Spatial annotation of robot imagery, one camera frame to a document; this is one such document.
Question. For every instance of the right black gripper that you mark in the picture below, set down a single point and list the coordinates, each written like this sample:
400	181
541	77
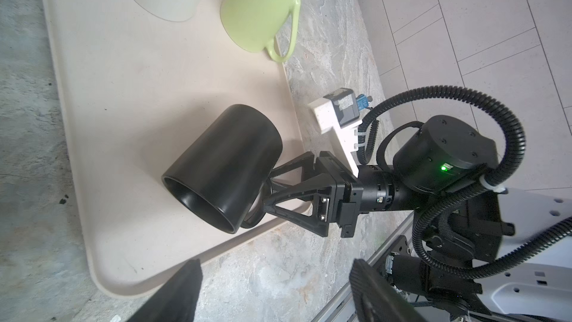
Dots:
333	196

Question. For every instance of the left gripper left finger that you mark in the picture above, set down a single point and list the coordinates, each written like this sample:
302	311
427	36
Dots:
177	300

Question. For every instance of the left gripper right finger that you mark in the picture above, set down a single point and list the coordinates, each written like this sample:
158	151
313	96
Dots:
375	299

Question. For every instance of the black mug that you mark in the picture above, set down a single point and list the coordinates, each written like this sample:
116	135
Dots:
219	177

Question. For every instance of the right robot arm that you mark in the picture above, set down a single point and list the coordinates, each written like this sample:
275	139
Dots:
447	174

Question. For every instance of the light green mug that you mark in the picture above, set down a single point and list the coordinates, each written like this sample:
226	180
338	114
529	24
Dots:
253	24

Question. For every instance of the beige plastic tray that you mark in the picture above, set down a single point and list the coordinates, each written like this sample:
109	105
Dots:
135	92

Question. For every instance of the aluminium mounting rail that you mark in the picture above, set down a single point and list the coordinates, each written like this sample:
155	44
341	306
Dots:
341	307

